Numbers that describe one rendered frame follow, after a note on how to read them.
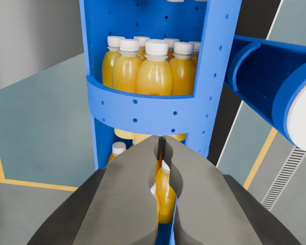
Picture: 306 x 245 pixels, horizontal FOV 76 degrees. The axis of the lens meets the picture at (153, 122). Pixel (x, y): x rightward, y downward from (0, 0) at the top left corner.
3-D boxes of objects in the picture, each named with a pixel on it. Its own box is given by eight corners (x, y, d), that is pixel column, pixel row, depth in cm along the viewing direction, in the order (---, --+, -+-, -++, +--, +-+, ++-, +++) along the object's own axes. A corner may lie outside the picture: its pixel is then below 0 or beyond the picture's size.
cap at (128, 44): (138, 49, 41) (138, 40, 40) (140, 52, 37) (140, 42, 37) (119, 49, 40) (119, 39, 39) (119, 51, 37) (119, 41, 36)
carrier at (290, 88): (252, 31, 124) (207, 38, 126) (419, 47, 46) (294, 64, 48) (248, 76, 137) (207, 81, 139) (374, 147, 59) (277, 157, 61)
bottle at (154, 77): (135, 134, 46) (137, 49, 37) (165, 135, 46) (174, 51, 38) (133, 151, 39) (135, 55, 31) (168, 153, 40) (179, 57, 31)
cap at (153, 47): (145, 52, 36) (145, 42, 35) (166, 53, 36) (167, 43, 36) (144, 55, 33) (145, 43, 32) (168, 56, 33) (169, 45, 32)
